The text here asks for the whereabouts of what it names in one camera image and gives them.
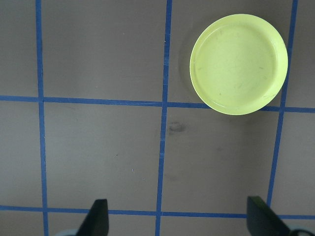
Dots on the yellow plastic plate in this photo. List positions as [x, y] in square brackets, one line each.
[238, 64]

